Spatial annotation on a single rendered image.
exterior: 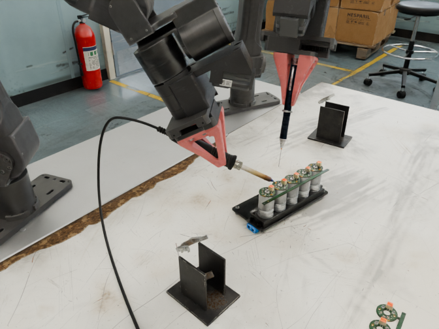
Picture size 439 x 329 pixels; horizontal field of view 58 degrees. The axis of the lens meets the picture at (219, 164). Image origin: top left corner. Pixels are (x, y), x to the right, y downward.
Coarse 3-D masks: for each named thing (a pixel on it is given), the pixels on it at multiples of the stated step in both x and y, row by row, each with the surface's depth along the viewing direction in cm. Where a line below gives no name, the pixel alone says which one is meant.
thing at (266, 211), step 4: (268, 192) 60; (260, 196) 60; (260, 200) 60; (264, 200) 60; (260, 204) 61; (268, 204) 60; (272, 204) 61; (260, 208) 61; (264, 208) 61; (268, 208) 61; (272, 208) 61; (260, 212) 61; (264, 212) 61; (268, 212) 61; (272, 212) 62; (260, 216) 62; (264, 216) 61; (268, 216) 61
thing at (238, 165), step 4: (236, 160) 61; (236, 164) 61; (240, 164) 61; (236, 168) 61; (240, 168) 61; (244, 168) 61; (248, 168) 61; (248, 172) 62; (252, 172) 62; (256, 172) 62; (260, 172) 62; (260, 176) 62; (264, 176) 62; (268, 176) 62; (268, 180) 62
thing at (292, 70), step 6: (294, 66) 58; (294, 72) 58; (294, 78) 58; (288, 84) 59; (288, 90) 59; (288, 96) 59; (288, 102) 59; (288, 108) 59; (288, 114) 60; (282, 120) 60; (288, 120) 60; (282, 126) 60; (288, 126) 61; (282, 132) 60; (282, 138) 61
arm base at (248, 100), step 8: (232, 96) 100; (240, 96) 99; (248, 96) 99; (256, 96) 107; (264, 96) 107; (272, 96) 107; (224, 104) 102; (232, 104) 102; (240, 104) 100; (248, 104) 101; (256, 104) 102; (264, 104) 102; (272, 104) 104; (224, 112) 98; (232, 112) 99
